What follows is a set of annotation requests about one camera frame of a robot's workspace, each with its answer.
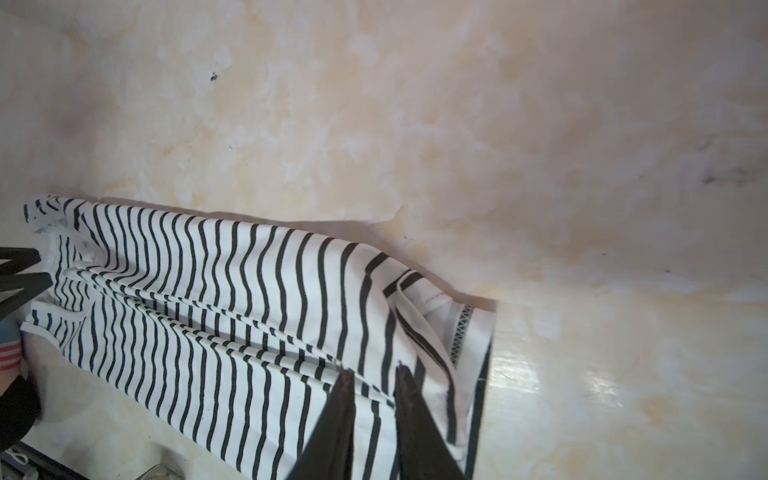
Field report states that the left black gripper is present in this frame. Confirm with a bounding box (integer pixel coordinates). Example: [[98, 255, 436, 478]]
[[1, 247, 53, 320]]

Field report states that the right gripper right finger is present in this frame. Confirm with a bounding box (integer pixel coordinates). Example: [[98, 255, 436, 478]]
[[395, 365, 464, 480]]

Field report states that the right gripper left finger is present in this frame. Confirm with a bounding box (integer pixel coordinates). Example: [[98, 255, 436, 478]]
[[288, 370, 356, 480]]

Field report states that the black white striped tank top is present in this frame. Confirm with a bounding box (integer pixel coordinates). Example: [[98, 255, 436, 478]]
[[23, 195, 495, 479]]

